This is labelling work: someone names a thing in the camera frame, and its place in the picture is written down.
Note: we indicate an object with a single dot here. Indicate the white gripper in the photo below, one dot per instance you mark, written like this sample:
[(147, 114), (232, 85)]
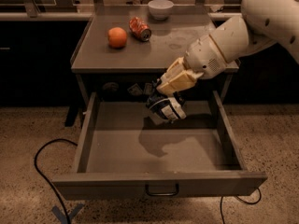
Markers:
[(203, 59)]

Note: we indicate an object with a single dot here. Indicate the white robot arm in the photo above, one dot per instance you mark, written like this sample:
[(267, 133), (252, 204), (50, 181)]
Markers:
[(261, 24)]

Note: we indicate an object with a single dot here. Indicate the grey cabinet with top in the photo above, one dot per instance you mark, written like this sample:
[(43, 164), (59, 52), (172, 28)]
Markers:
[(169, 40)]

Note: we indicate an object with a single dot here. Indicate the open grey top drawer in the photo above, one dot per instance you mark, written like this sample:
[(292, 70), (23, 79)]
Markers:
[(122, 147)]

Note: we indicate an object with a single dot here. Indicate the right white tag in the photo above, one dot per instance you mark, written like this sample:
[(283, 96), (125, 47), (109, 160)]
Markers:
[(148, 88)]

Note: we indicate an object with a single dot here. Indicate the white tag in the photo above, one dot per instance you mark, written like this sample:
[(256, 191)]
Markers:
[(148, 88), (135, 90)]

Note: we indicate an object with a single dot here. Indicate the left white tag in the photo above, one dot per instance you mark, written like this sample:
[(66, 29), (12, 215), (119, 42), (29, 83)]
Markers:
[(135, 90)]

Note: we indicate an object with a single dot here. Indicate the red soda can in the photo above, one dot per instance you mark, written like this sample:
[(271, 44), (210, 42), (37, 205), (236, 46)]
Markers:
[(140, 29)]

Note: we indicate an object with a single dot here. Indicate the white bowl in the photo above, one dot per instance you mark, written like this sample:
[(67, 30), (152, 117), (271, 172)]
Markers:
[(160, 9)]

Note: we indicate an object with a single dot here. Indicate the round grey object in cabinet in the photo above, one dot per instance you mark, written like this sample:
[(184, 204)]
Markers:
[(110, 89)]

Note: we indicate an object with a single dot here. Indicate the orange fruit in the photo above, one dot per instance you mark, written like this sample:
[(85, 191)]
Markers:
[(117, 38)]

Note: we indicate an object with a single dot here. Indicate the blue tape cross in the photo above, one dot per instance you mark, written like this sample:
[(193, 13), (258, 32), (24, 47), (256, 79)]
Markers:
[(66, 217)]

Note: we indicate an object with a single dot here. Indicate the dark metal drawer handle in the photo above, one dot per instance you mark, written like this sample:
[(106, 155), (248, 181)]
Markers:
[(162, 191)]

